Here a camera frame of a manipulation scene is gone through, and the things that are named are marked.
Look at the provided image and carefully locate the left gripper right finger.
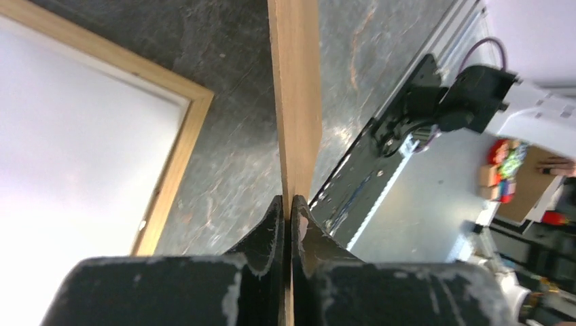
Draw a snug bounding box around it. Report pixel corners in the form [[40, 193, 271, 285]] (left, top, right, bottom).
[[290, 195, 518, 325]]

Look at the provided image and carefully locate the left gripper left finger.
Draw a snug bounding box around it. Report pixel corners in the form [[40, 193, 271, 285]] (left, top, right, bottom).
[[42, 196, 284, 325]]

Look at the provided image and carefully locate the brown backing board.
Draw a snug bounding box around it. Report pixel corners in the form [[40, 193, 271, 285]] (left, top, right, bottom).
[[268, 1, 322, 325]]

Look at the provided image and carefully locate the wooden picture frame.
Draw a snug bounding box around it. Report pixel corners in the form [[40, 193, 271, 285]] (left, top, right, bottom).
[[1, 1, 214, 256]]

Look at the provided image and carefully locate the sunflower photo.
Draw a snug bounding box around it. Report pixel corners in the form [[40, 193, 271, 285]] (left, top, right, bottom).
[[1, 17, 189, 325]]

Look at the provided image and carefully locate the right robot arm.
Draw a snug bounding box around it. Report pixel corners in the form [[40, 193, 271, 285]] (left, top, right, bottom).
[[371, 62, 575, 158]]

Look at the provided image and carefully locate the colourful background clutter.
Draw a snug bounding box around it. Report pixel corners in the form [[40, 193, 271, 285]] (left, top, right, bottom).
[[478, 139, 528, 204]]

